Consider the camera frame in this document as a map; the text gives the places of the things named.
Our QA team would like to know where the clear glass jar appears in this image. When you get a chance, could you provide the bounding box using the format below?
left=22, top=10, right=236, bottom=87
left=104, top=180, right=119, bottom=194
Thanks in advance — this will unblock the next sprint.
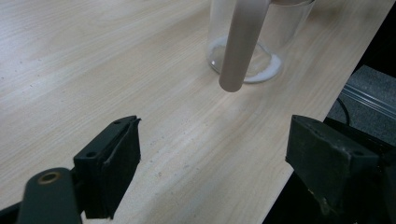
left=206, top=0, right=317, bottom=84

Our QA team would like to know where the metal floor rail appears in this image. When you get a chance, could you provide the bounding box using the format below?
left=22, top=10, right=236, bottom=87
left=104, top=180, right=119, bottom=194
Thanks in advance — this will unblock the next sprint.
left=340, top=83, right=396, bottom=120

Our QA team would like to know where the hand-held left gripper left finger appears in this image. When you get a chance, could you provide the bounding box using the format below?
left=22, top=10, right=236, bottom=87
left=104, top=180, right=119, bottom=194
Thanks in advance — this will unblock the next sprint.
left=74, top=115, right=142, bottom=219

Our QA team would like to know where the black cable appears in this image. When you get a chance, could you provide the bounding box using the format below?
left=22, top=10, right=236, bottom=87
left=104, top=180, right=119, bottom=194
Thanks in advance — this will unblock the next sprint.
left=336, top=97, right=352, bottom=126

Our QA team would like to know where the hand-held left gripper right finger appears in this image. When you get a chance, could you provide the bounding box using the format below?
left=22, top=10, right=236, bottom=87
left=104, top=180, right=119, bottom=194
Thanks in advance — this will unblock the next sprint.
left=285, top=115, right=387, bottom=216

